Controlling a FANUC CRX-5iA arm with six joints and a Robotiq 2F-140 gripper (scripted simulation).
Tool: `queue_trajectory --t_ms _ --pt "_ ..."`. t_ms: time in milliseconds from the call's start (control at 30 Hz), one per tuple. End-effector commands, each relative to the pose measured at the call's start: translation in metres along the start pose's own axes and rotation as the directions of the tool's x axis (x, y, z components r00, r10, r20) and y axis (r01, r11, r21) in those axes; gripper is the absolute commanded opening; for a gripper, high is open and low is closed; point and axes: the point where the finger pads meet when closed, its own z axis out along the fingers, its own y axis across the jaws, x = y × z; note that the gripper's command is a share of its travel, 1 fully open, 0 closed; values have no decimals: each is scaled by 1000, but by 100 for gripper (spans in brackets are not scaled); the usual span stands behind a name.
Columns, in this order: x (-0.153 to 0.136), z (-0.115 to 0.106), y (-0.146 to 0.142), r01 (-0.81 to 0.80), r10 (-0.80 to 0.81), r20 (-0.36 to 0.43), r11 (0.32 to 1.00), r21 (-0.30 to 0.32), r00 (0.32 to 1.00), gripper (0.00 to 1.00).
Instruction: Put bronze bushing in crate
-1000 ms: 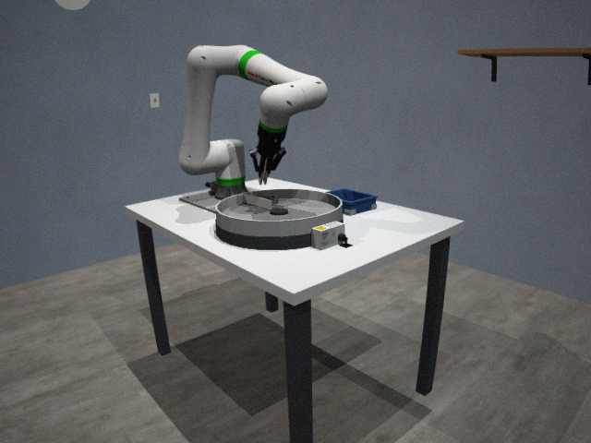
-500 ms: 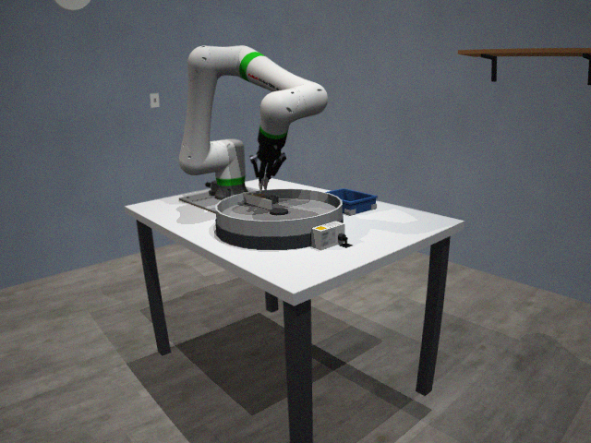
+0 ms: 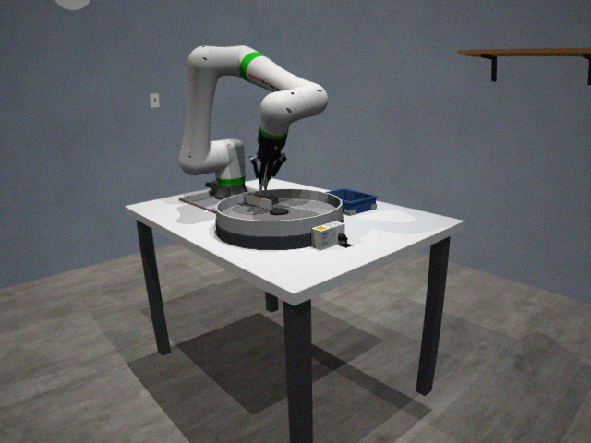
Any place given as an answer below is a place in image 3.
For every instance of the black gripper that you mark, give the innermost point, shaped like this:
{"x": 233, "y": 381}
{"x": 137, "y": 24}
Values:
{"x": 272, "y": 169}

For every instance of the blue crate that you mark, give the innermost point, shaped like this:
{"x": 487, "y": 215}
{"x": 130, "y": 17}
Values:
{"x": 354, "y": 203}

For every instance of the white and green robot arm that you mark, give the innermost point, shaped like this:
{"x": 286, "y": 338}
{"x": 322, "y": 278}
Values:
{"x": 226, "y": 158}

